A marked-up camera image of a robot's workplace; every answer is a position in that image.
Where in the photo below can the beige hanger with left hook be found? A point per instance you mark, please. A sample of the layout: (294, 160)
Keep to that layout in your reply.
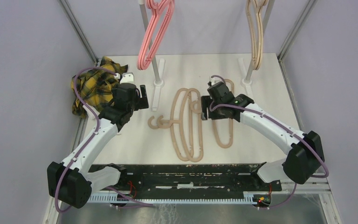
(191, 101)

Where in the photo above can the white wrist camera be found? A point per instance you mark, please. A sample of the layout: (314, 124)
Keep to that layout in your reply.
(127, 77)
(213, 81)

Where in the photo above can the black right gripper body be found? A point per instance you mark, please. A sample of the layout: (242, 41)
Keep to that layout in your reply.
(218, 114)

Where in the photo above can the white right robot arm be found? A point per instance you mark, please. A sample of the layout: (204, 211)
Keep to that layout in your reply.
(304, 151)

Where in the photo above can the white rack foot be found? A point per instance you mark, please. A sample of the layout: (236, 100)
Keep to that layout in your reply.
(158, 88)
(246, 74)

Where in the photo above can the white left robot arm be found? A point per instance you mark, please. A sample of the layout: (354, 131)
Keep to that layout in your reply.
(71, 181)

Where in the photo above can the white slotted cable duct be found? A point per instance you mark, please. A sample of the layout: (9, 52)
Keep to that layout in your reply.
(112, 197)

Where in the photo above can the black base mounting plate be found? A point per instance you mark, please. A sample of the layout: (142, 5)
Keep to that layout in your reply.
(192, 181)

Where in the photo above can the pink hanger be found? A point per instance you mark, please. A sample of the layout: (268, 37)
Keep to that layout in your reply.
(154, 37)
(146, 54)
(163, 28)

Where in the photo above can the left white rack foot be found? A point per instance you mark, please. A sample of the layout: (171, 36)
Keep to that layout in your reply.
(158, 88)

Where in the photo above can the left grey rack pole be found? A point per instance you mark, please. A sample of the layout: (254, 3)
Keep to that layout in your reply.
(142, 6)

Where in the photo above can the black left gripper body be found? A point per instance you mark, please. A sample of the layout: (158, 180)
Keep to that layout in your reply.
(132, 106)

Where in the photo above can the right white rack foot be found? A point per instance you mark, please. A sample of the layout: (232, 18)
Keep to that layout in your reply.
(246, 74)

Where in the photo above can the beige hanger hung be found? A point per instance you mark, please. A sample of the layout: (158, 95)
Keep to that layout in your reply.
(252, 26)
(258, 6)

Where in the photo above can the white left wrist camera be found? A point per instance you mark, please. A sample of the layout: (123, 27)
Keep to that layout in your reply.
(127, 77)

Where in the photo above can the grey rack pole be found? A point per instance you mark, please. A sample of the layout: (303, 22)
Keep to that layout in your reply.
(266, 12)
(142, 6)

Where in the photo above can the yellow plaid shirt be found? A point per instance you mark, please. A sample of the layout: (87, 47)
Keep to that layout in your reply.
(95, 85)

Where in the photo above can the right grey rack pole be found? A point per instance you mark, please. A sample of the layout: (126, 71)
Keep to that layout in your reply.
(266, 12)

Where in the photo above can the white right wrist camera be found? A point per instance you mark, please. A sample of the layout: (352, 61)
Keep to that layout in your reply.
(213, 81)

